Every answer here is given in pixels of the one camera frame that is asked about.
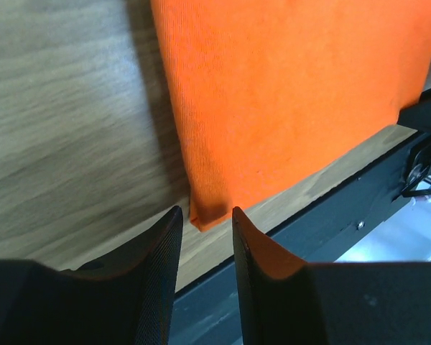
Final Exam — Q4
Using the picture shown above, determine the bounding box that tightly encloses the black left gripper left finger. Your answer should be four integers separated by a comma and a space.
0, 206, 183, 344

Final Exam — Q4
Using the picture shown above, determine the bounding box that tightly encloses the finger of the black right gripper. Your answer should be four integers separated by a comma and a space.
398, 89, 431, 134

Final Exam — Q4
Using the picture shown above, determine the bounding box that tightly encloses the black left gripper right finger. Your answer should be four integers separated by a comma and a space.
232, 208, 431, 344

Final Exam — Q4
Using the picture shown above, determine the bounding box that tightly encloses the orange t-shirt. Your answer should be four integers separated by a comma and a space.
152, 1, 431, 231

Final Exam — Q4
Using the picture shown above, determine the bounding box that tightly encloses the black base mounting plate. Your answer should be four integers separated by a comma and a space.
170, 134, 431, 344

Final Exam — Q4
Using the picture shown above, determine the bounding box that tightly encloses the aluminium frame rail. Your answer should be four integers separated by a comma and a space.
338, 196, 431, 262

